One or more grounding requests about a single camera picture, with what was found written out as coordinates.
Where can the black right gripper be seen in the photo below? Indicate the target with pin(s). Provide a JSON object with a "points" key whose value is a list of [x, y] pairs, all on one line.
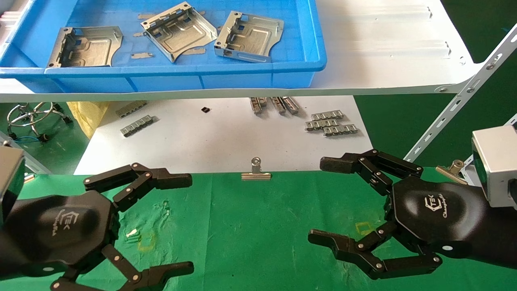
{"points": [[436, 214]]}

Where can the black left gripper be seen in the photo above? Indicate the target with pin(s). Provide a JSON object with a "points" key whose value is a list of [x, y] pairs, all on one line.
{"points": [[60, 230]]}

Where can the metal bracket part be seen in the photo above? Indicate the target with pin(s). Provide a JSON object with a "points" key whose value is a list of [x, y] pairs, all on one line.
{"points": [[250, 36], [181, 32], [93, 48]]}

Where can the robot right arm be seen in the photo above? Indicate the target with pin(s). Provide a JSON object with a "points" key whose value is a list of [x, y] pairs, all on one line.
{"points": [[503, 234]]}

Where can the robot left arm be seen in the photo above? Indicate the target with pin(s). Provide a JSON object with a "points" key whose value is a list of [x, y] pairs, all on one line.
{"points": [[3, 250]]}

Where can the white tape scrap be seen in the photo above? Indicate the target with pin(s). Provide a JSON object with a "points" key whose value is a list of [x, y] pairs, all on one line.
{"points": [[131, 233]]}

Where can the grey metal connector strip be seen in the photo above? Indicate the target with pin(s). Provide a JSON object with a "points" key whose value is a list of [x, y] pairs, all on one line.
{"points": [[321, 124], [136, 125], [131, 108], [327, 115], [291, 105], [341, 130], [263, 101], [278, 105], [255, 106]]}

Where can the white paper sheet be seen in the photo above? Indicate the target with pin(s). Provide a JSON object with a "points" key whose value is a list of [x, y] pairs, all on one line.
{"points": [[202, 141]]}

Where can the green table cloth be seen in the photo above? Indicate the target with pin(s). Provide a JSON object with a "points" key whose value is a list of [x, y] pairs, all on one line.
{"points": [[262, 242]]}

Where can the grey perforated shelf brace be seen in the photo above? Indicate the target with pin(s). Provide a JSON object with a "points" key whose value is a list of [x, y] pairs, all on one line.
{"points": [[38, 165]]}

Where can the yellow plastic bag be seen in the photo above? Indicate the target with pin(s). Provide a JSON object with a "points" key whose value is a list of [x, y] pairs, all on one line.
{"points": [[87, 115]]}

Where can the white shelf board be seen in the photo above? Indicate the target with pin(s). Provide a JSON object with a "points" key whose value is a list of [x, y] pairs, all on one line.
{"points": [[383, 60]]}

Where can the chrome chair base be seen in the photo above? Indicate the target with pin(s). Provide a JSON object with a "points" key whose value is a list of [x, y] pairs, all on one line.
{"points": [[32, 117]]}

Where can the blue plastic tray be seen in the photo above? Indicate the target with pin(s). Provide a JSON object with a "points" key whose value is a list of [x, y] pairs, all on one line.
{"points": [[242, 76]]}

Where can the white plastic stack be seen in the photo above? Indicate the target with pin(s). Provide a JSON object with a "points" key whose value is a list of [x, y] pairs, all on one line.
{"points": [[8, 19]]}

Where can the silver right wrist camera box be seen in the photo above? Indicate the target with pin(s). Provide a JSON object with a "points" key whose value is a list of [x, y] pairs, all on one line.
{"points": [[494, 161]]}

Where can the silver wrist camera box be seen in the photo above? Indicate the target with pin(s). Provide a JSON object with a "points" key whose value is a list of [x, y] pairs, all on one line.
{"points": [[494, 161], [10, 178]]}

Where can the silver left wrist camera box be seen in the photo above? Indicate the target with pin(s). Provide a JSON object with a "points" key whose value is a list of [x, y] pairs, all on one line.
{"points": [[10, 178]]}

